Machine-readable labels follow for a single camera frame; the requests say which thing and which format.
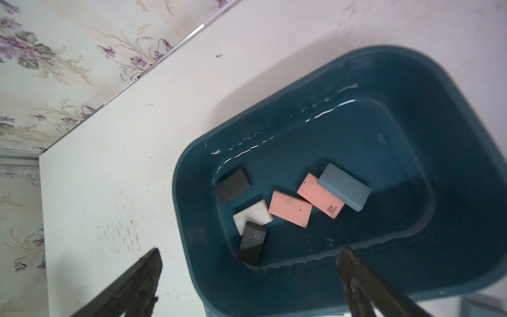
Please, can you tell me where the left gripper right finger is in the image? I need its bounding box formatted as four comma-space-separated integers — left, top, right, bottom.
336, 247, 429, 316

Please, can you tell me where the teal plastic storage box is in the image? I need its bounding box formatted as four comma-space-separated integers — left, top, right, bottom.
172, 46, 506, 316

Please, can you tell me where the blue eraser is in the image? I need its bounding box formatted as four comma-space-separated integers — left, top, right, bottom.
459, 299, 506, 317
318, 163, 372, 212

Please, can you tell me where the black eraser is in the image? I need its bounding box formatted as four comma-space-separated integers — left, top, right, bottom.
216, 168, 252, 203
238, 221, 267, 266

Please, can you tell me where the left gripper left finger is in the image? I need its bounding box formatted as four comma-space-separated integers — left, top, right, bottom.
73, 248, 162, 316

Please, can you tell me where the pink eraser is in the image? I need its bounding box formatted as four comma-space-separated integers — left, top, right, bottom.
297, 173, 345, 219
268, 190, 313, 229

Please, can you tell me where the white eraser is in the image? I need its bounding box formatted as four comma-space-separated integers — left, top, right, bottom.
233, 199, 273, 236

